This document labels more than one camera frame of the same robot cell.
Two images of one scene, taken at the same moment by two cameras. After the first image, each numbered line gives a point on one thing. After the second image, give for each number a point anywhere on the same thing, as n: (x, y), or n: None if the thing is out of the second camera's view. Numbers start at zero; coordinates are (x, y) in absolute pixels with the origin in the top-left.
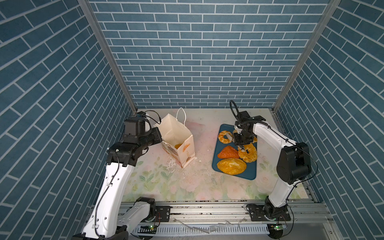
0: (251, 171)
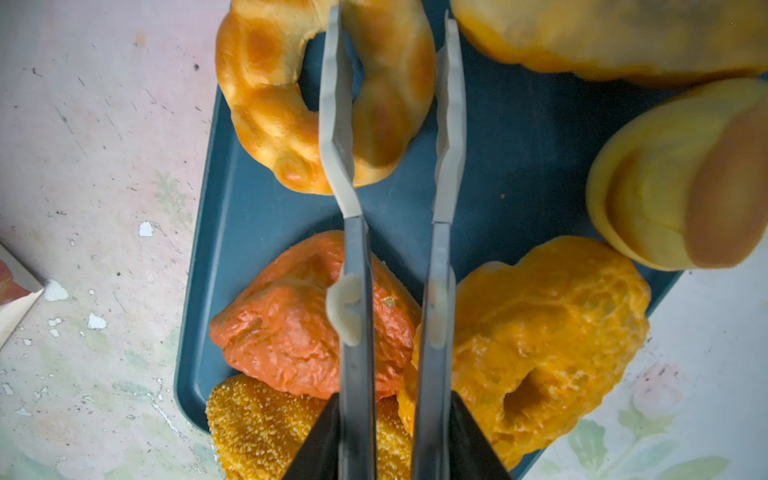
0: (246, 203)
